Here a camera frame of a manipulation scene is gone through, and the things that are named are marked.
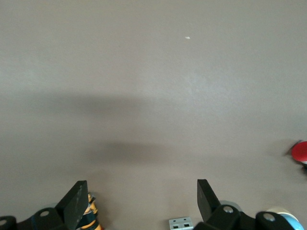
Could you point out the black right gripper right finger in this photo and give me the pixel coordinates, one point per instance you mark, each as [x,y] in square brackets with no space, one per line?
[208,208]

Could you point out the white circuit breaker red switch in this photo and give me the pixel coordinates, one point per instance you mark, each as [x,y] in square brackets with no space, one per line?
[181,224]

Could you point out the red mushroom push button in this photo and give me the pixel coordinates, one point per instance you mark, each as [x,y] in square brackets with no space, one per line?
[301,152]

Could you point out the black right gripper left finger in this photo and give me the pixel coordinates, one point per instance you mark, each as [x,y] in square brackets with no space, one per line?
[72,210]

